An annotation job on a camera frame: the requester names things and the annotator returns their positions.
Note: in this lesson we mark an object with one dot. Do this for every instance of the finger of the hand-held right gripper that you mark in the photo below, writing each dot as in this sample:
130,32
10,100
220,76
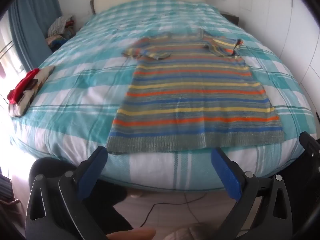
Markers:
310,146

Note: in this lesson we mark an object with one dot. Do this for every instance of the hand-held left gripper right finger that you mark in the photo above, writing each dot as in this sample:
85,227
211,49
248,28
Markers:
227,173

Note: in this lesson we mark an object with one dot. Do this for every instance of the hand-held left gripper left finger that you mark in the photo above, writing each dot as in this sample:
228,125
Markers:
92,173

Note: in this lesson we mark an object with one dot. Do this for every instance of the striped knit sweater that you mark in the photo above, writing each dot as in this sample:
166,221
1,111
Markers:
195,100

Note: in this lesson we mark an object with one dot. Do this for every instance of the pile of loose clothes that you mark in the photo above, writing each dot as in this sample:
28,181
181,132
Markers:
60,30

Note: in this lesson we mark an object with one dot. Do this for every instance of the person's foot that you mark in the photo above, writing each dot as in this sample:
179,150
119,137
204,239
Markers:
132,234

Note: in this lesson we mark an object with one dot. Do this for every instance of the bed with teal plaid cover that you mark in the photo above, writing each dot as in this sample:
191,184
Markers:
75,92

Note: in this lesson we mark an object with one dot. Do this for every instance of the beige patterned folded garment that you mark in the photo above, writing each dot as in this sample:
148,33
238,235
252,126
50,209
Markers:
41,76

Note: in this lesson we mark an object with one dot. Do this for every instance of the red folded garment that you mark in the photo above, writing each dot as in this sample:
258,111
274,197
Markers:
22,87

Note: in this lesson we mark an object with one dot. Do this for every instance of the white wardrobe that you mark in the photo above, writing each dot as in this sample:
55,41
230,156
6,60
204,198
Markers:
282,17

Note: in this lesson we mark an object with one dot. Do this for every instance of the bright window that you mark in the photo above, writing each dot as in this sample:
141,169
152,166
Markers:
7,55

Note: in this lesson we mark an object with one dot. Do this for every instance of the dark nightstand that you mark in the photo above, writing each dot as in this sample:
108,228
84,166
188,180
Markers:
231,18

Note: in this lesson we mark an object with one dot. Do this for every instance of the teal curtain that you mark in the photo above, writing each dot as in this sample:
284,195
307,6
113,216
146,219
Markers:
35,22

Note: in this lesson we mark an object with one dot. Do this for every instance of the dark wooden headboard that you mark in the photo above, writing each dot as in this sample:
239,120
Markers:
92,6

